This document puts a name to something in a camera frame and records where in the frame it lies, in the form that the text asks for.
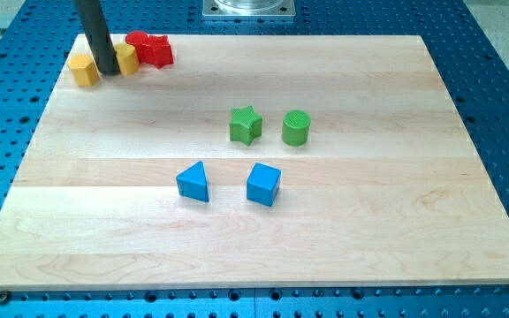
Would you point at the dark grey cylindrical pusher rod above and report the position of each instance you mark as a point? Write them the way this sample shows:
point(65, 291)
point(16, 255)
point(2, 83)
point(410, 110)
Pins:
point(98, 36)

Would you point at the yellow heart block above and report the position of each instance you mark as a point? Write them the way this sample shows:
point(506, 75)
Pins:
point(127, 58)

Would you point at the red star block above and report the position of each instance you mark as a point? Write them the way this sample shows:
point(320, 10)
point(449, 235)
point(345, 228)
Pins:
point(157, 51)

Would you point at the green star block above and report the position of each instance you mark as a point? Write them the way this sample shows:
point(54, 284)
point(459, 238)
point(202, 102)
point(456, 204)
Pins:
point(245, 125)

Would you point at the yellow hexagon block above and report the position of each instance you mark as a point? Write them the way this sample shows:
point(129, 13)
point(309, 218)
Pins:
point(83, 70)

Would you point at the red cylinder block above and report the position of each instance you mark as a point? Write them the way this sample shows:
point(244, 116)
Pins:
point(138, 39)

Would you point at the blue perforated table plate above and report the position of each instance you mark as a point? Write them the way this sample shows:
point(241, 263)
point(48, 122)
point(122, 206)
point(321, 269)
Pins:
point(35, 40)

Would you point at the blue triangle block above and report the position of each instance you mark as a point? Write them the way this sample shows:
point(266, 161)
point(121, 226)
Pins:
point(192, 183)

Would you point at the light wooden board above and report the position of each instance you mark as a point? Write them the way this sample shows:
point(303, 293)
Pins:
point(255, 161)

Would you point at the green cylinder block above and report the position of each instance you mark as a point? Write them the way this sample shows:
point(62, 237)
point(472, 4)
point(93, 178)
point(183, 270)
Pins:
point(295, 129)

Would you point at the blue cube block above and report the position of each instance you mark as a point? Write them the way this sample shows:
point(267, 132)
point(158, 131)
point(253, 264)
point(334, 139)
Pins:
point(263, 184)

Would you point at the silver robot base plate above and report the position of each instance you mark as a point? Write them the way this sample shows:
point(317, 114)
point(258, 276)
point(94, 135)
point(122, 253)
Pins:
point(248, 8)

